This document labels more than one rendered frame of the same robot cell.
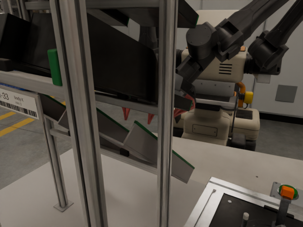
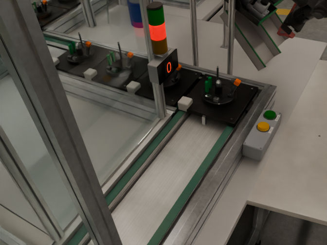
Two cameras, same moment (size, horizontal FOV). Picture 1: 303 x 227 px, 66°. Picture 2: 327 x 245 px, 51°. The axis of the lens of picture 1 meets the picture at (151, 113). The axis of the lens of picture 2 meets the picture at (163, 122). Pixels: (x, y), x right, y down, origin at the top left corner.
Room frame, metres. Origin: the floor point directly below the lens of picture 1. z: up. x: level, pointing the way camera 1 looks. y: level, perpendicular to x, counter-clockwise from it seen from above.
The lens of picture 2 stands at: (0.16, -1.30, 1.85)
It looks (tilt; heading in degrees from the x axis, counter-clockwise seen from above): 42 degrees down; 96
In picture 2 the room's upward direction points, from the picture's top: 8 degrees counter-clockwise
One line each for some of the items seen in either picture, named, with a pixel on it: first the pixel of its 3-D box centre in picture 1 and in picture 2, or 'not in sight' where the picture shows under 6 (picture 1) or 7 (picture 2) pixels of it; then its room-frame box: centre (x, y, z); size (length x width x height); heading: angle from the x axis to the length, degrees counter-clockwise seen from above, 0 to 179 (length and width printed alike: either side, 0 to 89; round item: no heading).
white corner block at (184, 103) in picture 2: not in sight; (185, 104); (0.14, -0.25, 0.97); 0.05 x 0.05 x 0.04; 59
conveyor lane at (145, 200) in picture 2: not in sight; (176, 154); (0.10, -0.46, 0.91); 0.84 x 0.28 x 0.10; 59
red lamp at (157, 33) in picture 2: not in sight; (157, 29); (0.08, -0.32, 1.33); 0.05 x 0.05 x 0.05
